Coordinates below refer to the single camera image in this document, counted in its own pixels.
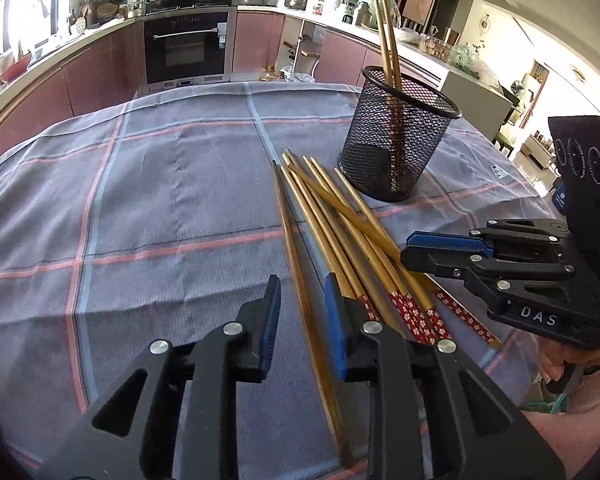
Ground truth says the built-in black oven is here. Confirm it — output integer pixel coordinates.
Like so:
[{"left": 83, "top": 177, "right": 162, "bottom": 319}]
[{"left": 143, "top": 11, "right": 230, "bottom": 84}]

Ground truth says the bag of green vegetables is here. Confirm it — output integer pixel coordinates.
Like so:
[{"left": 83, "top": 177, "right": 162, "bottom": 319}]
[{"left": 452, "top": 44, "right": 486, "bottom": 73}]

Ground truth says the long pink base cabinet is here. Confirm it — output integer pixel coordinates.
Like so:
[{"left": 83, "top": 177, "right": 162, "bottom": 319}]
[{"left": 0, "top": 22, "right": 146, "bottom": 176}]

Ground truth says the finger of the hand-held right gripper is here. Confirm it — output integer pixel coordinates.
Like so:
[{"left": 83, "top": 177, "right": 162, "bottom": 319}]
[
  {"left": 405, "top": 218, "right": 572, "bottom": 261},
  {"left": 400, "top": 246, "right": 577, "bottom": 312}
]

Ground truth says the pink wall picture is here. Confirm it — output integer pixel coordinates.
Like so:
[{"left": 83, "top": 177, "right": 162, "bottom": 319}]
[{"left": 402, "top": 0, "right": 438, "bottom": 23}]

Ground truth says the green round appliance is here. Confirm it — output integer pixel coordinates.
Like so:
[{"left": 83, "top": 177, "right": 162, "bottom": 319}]
[{"left": 357, "top": 0, "right": 403, "bottom": 28}]

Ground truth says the narrow pink base cabinet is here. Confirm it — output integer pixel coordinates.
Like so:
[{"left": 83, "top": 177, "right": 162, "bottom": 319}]
[{"left": 231, "top": 11, "right": 286, "bottom": 75}]

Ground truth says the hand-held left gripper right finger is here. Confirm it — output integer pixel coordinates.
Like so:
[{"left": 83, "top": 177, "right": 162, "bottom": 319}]
[{"left": 324, "top": 272, "right": 566, "bottom": 480}]

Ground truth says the white peninsula counter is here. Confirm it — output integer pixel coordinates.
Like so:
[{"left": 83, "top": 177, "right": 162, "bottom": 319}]
[{"left": 237, "top": 5, "right": 513, "bottom": 142}]

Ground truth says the person's right hand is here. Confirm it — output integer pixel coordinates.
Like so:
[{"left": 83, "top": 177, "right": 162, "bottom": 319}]
[{"left": 537, "top": 336, "right": 600, "bottom": 386}]

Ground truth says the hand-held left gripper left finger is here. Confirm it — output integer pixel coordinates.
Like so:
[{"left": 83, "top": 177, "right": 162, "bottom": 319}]
[{"left": 40, "top": 274, "right": 283, "bottom": 480}]

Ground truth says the tan wooden chopstick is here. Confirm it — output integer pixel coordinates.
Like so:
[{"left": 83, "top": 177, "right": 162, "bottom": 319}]
[
  {"left": 370, "top": 0, "right": 403, "bottom": 196},
  {"left": 377, "top": 0, "right": 407, "bottom": 196}
]

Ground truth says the red bowl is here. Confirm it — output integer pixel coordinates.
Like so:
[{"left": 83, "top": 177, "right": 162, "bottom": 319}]
[{"left": 0, "top": 54, "right": 32, "bottom": 84}]

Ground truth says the pink peninsula cabinet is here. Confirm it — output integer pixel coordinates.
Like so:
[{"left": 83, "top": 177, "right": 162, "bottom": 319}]
[{"left": 314, "top": 30, "right": 448, "bottom": 92}]

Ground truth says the black mesh utensil holder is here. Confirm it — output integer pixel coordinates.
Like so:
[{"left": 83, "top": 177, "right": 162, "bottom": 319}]
[{"left": 337, "top": 65, "right": 463, "bottom": 203}]

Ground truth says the glass jar with snacks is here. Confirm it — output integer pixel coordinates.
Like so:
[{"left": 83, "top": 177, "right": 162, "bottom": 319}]
[{"left": 420, "top": 36, "right": 453, "bottom": 61}]

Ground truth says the person's right forearm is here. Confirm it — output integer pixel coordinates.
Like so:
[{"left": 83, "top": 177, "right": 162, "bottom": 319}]
[{"left": 522, "top": 357, "right": 600, "bottom": 480}]

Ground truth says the pile of wooden chopsticks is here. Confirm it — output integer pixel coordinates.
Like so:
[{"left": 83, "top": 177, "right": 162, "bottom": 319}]
[{"left": 279, "top": 152, "right": 502, "bottom": 348}]

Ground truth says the grey plaid tablecloth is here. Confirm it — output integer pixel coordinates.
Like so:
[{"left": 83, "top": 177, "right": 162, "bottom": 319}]
[{"left": 0, "top": 81, "right": 556, "bottom": 480}]

